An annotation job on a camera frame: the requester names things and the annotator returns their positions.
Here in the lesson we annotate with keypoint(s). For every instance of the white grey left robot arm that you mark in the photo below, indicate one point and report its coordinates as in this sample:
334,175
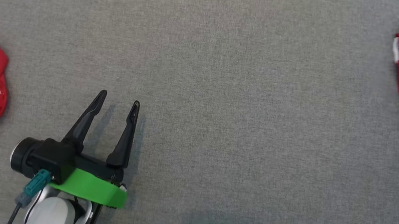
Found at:
53,213

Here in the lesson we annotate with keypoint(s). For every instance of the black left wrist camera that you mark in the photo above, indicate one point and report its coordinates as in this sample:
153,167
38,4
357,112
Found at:
46,155

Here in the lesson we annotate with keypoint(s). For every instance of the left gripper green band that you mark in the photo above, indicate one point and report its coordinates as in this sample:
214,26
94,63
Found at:
93,189

